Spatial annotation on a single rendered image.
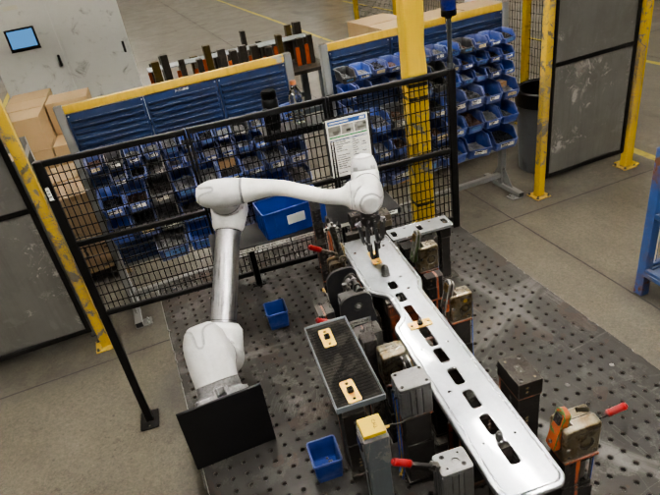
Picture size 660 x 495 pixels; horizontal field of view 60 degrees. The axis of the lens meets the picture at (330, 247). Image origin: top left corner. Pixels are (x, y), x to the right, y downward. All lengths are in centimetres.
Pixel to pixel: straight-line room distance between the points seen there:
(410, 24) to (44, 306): 272
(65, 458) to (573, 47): 424
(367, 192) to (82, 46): 662
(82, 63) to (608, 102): 618
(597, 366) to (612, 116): 322
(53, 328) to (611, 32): 443
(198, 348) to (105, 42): 656
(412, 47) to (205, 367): 167
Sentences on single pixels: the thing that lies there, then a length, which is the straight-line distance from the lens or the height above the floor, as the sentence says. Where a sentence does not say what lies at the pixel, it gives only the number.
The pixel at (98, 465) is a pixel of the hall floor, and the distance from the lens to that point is 336.
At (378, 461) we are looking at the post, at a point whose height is 106.
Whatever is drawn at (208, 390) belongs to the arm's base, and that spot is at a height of 95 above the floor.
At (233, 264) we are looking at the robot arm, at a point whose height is 112.
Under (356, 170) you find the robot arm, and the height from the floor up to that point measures 143.
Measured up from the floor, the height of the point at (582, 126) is 49.
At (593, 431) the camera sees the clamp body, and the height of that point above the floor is 103.
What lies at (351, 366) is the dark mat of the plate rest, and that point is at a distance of 165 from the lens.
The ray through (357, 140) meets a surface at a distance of 274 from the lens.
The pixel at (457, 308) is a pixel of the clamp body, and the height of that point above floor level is 99.
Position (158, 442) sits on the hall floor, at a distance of 330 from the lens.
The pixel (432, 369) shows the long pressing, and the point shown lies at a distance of 185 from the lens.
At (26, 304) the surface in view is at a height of 47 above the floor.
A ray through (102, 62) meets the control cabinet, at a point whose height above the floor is 97.
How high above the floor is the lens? 228
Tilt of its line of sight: 31 degrees down
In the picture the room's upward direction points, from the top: 10 degrees counter-clockwise
